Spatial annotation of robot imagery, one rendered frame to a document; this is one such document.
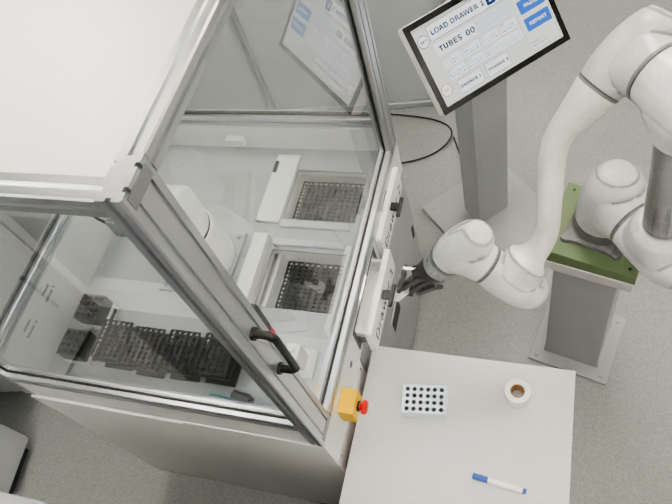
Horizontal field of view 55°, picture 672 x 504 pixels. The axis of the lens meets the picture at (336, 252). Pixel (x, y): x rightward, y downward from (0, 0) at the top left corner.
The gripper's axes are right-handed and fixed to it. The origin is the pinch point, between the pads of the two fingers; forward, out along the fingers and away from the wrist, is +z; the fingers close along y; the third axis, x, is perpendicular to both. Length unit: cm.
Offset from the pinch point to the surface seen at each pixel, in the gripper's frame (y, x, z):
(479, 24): 1, -91, -22
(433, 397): -18.2, 24.0, 6.2
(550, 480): -46, 41, -11
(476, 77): -5, -78, -13
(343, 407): 6.8, 35.1, 7.1
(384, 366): -5.9, 16.3, 16.5
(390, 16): 13, -163, 51
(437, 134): -37, -143, 88
